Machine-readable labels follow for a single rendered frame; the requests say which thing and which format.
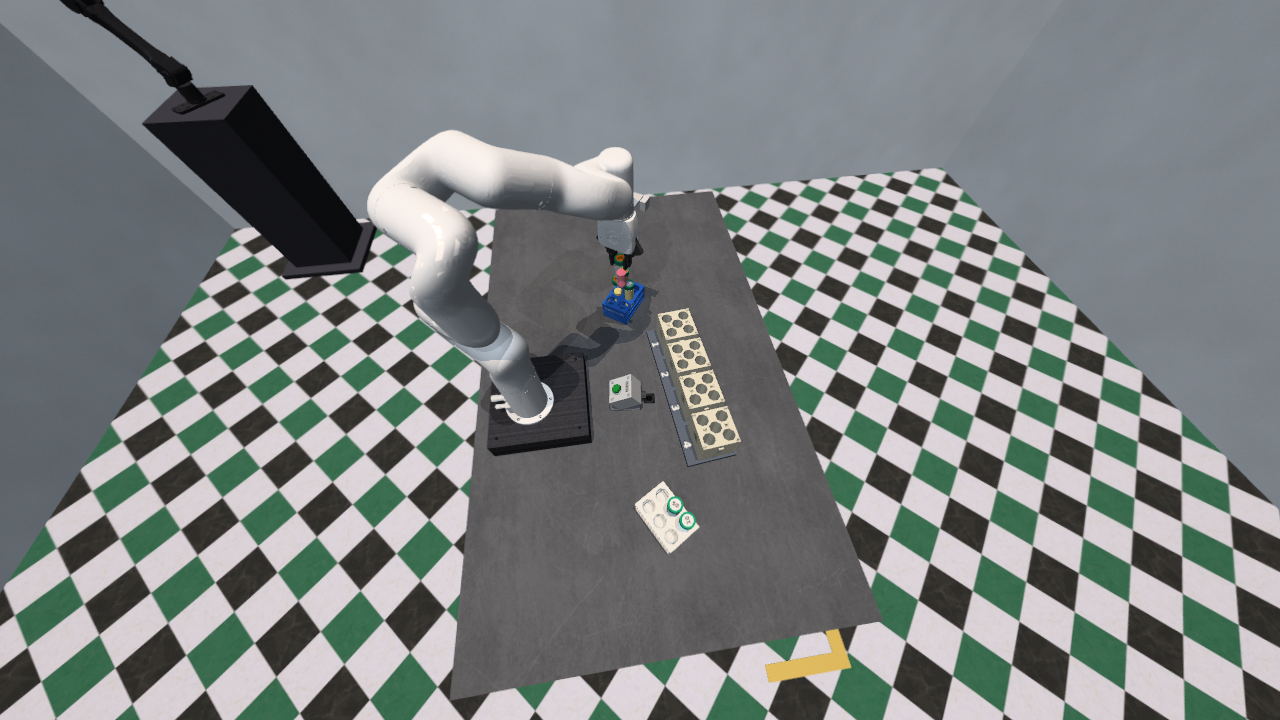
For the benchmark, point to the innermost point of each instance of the blue tube rack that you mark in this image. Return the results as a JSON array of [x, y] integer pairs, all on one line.
[[618, 310]]

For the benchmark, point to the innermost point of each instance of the white tube rack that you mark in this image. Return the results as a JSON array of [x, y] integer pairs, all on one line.
[[671, 532]]

